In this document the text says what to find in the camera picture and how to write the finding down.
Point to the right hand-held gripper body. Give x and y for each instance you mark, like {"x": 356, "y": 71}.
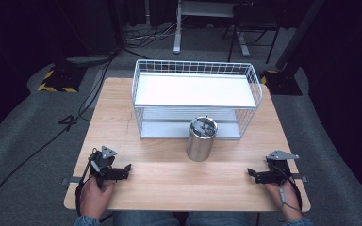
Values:
{"x": 278, "y": 168}

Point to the person's left hand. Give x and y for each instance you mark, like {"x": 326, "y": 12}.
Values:
{"x": 95, "y": 199}

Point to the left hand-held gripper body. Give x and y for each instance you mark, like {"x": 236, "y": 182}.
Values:
{"x": 102, "y": 161}

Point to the white desk frame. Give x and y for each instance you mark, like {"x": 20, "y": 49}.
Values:
{"x": 178, "y": 28}

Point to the grey tape strip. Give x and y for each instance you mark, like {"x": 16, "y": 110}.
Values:
{"x": 300, "y": 178}
{"x": 72, "y": 180}

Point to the person's legs in jeans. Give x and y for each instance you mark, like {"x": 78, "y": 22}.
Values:
{"x": 157, "y": 219}

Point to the black chair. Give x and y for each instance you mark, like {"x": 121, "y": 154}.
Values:
{"x": 254, "y": 22}

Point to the stainless steel lidded canister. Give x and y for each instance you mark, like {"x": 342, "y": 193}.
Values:
{"x": 201, "y": 138}

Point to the black floor tape mark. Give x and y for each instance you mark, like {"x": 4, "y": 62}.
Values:
{"x": 68, "y": 122}

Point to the black stand with angled post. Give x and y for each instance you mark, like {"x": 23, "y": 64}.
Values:
{"x": 284, "y": 78}

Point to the person's right hand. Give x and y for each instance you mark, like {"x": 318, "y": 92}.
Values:
{"x": 284, "y": 199}

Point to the black yellow-striped stand base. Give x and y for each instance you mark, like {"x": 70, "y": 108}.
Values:
{"x": 61, "y": 80}

